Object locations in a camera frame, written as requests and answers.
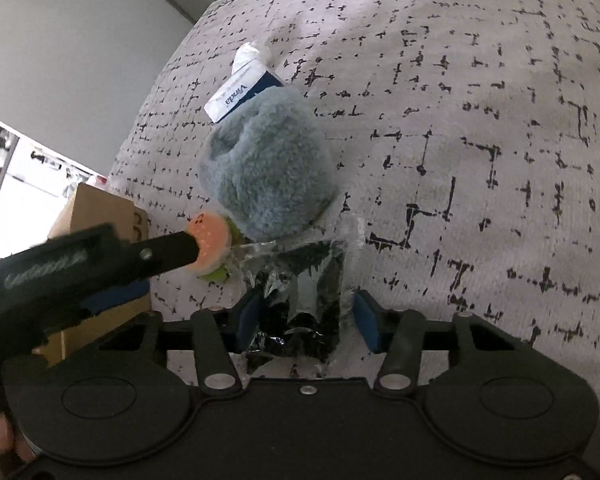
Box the blue white tissue pack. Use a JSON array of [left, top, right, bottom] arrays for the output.
[[203, 41, 284, 124]]

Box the grey fluffy plush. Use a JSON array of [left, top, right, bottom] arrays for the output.
[[198, 86, 342, 239]]

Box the clear black plastic bag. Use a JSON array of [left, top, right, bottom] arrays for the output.
[[220, 209, 367, 379]]

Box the cardboard box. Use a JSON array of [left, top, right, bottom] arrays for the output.
[[31, 182, 152, 367]]

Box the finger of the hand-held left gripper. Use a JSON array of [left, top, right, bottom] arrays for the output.
[[124, 229, 202, 282], [81, 280, 152, 317]]

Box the orange burger plush toy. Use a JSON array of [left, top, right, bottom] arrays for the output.
[[186, 211, 234, 282]]

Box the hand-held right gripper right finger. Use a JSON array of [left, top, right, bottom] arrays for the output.
[[351, 289, 525, 394]]

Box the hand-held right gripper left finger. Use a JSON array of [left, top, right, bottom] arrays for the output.
[[97, 290, 267, 397]]

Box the white kitchen cabinet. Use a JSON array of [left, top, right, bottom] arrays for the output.
[[0, 110, 92, 233]]

